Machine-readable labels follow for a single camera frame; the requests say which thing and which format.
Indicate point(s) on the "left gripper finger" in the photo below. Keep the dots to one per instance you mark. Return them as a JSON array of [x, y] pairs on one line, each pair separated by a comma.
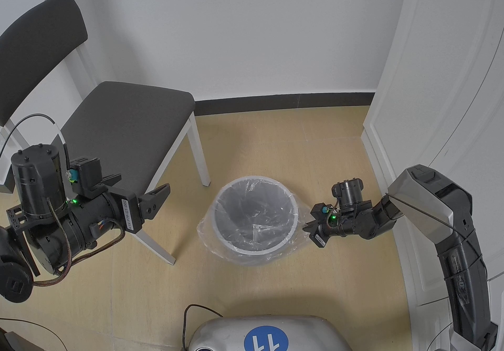
[[112, 180], [151, 203]]

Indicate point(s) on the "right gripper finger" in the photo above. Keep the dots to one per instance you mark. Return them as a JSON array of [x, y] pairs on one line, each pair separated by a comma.
[[310, 229]]

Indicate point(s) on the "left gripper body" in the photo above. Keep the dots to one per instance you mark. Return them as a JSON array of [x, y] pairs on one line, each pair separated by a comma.
[[98, 215]]

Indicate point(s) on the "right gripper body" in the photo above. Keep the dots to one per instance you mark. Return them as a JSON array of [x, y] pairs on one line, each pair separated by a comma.
[[334, 228]]

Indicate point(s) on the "clear plastic bag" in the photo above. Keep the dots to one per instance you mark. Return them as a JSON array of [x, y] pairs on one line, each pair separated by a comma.
[[252, 259]]

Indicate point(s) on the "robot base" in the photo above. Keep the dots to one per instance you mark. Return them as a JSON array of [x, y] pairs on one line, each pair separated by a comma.
[[271, 333]]

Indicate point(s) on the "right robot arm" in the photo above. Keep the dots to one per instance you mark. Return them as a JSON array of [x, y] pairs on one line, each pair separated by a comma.
[[429, 199]]

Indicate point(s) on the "white trash bin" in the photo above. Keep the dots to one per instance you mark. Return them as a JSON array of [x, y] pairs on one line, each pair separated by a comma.
[[256, 250]]

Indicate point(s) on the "grey chair with white legs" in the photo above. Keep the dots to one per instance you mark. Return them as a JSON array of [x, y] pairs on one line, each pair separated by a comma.
[[130, 117]]

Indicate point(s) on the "white wardrobe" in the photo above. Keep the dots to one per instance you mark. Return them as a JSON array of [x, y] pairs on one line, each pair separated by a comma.
[[441, 65]]

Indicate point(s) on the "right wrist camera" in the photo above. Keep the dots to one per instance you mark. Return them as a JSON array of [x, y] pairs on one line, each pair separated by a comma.
[[319, 210]]

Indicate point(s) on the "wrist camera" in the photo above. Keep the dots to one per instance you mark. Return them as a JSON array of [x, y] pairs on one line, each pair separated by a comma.
[[319, 210], [86, 176]]

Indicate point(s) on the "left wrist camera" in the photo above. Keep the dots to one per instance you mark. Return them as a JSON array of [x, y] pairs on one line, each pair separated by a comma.
[[86, 176]]

